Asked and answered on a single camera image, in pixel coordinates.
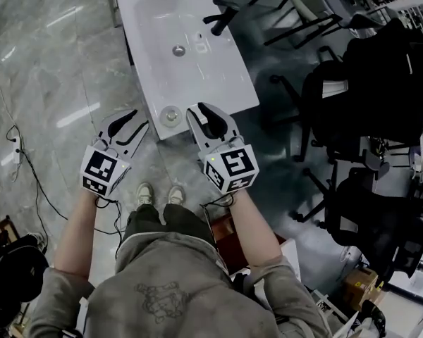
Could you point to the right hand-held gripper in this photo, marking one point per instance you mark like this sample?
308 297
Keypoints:
232 167

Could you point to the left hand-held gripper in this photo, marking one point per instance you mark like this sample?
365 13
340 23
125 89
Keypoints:
99 167

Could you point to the clear bottle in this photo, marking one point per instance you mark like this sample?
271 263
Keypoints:
170 115

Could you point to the person's left forearm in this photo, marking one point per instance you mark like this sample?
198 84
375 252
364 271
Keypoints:
77 234

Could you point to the person's right forearm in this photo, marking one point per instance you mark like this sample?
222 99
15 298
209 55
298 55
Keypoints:
255 231

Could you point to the white sink counter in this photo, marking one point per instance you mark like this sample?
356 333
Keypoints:
211 83

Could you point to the metal sink drain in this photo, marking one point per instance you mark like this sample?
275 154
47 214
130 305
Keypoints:
178 50

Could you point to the person's left shoe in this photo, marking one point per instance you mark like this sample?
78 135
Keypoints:
144 194

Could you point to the person's shoe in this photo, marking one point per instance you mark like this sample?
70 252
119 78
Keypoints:
176 195
144 194

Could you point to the person's right shoe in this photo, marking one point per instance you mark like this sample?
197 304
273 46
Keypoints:
176 195

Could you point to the person's dark shorts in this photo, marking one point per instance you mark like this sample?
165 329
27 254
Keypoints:
176 220

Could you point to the white power strip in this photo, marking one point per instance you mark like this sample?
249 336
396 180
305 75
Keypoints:
17 150

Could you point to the black faucet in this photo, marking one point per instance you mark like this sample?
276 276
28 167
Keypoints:
221 17

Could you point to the red-brown box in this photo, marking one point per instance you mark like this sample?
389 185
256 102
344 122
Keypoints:
232 245

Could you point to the person's grey printed shirt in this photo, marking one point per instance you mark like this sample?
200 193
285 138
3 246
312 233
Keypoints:
169 294

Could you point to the black mesh office chair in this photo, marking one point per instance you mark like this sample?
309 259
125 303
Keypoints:
377 86

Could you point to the black bag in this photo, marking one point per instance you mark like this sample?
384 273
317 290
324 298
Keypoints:
12 276

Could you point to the cardboard box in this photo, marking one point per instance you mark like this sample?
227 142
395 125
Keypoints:
360 289

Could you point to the metal sink frame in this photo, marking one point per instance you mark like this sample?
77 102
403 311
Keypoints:
113 2

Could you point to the grey chair black frame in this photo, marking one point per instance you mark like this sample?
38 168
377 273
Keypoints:
303 2

